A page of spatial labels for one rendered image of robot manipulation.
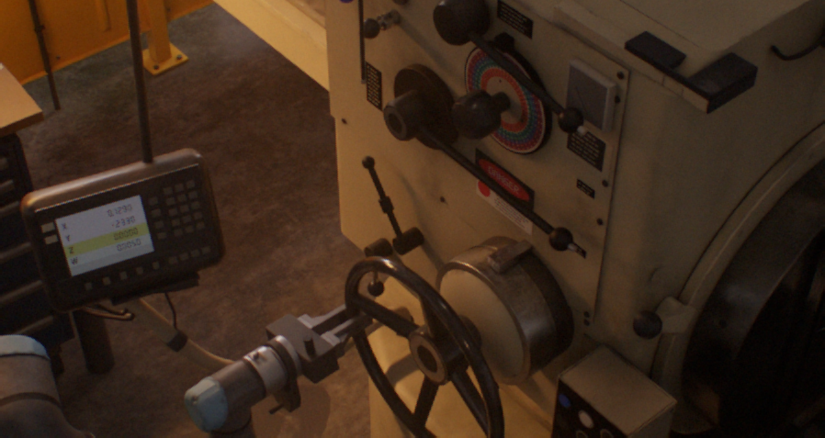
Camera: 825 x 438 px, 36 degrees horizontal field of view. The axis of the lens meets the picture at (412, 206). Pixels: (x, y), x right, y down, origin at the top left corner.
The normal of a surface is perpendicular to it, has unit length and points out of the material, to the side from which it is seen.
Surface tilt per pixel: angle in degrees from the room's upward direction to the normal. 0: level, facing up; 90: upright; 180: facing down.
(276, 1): 0
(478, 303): 61
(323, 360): 78
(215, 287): 0
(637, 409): 0
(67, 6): 90
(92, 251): 70
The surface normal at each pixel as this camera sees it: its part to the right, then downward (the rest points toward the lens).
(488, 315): -0.53, 0.17
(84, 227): 0.40, 0.34
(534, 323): 0.51, -0.01
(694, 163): 0.64, 0.52
